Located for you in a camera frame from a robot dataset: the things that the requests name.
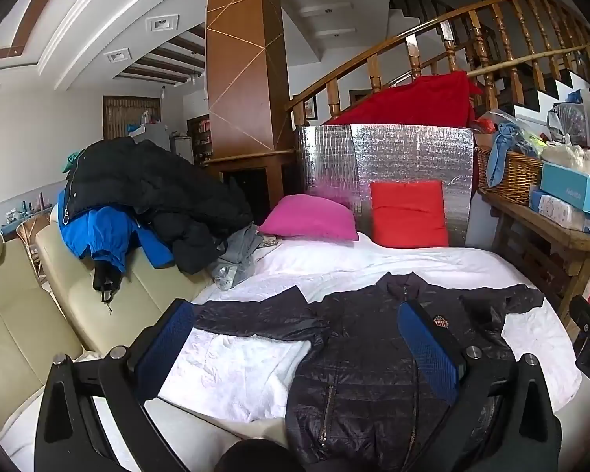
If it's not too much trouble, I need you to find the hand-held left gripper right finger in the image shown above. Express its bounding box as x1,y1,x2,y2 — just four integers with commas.
397,299,564,472

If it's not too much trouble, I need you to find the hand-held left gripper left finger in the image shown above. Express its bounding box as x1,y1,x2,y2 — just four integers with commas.
33,298,195,472

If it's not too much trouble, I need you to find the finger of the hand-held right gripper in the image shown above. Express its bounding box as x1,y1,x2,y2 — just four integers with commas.
569,295,590,344

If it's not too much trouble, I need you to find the black quilted jacket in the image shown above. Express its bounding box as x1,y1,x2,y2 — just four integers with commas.
193,271,546,465

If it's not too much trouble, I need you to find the wooden table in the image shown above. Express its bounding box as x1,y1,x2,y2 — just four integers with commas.
477,189,590,328

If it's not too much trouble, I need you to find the white blanket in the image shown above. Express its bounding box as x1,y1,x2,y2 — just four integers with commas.
0,241,583,472

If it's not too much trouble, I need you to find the tissue pack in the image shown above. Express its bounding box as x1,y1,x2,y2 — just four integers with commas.
530,188,588,232

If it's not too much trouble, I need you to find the grey garment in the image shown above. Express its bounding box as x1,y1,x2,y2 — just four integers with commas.
209,223,276,291

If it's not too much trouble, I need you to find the teal cardboard box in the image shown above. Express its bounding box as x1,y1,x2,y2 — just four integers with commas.
540,161,590,219

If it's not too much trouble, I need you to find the blue jacket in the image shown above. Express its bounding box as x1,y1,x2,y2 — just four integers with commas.
58,189,175,315

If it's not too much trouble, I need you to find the red pillow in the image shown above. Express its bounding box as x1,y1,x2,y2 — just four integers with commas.
370,180,450,249

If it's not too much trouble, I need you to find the beige leather sofa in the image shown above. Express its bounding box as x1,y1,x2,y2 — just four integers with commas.
0,206,212,438

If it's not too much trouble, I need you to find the wicker basket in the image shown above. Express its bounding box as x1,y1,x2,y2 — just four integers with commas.
474,145,544,207

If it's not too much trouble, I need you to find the white plastic bag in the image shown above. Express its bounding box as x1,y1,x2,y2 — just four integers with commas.
541,134,590,175

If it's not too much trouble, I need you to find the light blue cloth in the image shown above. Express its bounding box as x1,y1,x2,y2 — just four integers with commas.
487,123,524,188

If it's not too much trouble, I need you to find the pink pillow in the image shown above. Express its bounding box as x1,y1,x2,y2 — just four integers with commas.
259,194,360,242

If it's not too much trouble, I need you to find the cluttered small table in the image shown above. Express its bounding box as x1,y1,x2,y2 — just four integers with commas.
0,192,50,239

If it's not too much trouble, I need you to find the clear plastic bag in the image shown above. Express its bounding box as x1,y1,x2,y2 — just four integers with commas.
548,103,590,146

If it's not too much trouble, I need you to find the white refrigerator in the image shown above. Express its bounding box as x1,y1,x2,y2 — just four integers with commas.
170,135,195,165

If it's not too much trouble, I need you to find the silver foil insulation board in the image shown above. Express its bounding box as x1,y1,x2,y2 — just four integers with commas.
295,123,475,247

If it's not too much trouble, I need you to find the grey refrigerator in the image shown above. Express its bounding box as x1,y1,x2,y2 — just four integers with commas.
142,123,170,151

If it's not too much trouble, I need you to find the white staircase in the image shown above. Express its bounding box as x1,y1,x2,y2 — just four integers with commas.
511,66,590,119

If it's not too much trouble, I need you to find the bamboo curtain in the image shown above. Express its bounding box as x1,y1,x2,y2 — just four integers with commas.
102,96,162,141

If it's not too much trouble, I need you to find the red cloth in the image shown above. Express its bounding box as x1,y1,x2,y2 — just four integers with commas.
324,71,485,129

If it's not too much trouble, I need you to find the wooden stair railing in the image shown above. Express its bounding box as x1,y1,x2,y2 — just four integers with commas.
285,0,590,129

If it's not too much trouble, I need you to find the wooden column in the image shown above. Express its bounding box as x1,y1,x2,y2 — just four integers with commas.
205,0,301,224

